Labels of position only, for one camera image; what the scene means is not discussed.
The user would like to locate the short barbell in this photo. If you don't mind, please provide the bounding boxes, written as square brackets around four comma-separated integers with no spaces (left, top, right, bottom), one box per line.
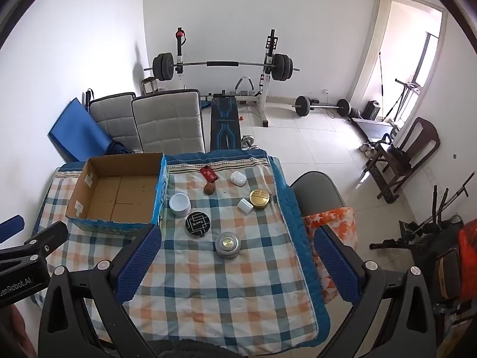
[294,96,351,117]

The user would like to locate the silver round tin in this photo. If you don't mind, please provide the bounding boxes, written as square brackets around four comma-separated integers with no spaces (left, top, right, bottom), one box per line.
[215,232,241,259]

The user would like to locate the dark wooden chair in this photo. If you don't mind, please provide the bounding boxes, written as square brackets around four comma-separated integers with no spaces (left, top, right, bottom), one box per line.
[363,117,441,204]

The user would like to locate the barbell with black plates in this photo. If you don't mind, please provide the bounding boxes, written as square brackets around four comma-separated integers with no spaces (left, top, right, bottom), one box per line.
[143,53,301,82]

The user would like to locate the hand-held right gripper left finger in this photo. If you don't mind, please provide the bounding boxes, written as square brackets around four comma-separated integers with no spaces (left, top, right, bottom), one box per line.
[38,224,165,358]

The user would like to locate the cardboard box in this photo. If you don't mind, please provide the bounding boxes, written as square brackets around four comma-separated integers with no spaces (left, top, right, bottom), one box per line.
[65,152,170,236]

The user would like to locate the dark blue cloth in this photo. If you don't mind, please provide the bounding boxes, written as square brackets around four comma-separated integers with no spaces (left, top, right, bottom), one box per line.
[105,140,135,156]

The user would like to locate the pile of black stands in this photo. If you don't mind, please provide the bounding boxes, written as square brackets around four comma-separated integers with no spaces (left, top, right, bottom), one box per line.
[369,172,470,306]

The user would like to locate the white barbell rack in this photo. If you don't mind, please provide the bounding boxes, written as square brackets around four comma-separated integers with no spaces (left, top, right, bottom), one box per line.
[175,28,280,127]

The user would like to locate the black round tin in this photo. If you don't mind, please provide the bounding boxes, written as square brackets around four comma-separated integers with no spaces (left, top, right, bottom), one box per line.
[185,211,210,238]

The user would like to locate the black speaker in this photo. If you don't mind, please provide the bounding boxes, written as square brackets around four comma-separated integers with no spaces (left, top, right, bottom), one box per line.
[363,101,381,120]

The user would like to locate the blue exercise mat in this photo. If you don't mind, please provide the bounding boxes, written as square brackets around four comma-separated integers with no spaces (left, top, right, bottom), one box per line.
[48,98,112,163]

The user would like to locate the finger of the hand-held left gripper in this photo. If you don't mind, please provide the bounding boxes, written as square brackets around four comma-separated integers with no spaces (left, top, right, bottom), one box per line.
[0,221,69,269]
[0,214,25,243]

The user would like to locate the white padded chair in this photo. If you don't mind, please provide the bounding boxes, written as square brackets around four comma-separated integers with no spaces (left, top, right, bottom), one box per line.
[89,91,137,150]
[131,89,206,154]

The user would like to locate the red cloth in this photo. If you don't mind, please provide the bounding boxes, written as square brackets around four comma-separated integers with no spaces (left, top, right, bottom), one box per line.
[456,220,477,303]

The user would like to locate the exercise machine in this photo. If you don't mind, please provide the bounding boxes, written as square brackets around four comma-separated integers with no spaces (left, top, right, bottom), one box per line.
[395,78,423,120]

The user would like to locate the white round jar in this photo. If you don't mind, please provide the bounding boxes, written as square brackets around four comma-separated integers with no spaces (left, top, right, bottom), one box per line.
[169,193,192,217]

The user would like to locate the gold round tin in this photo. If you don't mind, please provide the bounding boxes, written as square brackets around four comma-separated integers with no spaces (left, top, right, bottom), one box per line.
[248,189,273,210]

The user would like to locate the black and blue weight bench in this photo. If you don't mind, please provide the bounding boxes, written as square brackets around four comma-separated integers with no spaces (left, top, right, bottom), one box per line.
[209,95,243,152]

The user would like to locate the grey chair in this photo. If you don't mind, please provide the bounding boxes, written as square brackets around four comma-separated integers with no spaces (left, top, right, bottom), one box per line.
[290,171,341,217]

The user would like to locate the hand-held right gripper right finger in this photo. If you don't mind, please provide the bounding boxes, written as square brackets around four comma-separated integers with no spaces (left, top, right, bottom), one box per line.
[314,225,438,358]

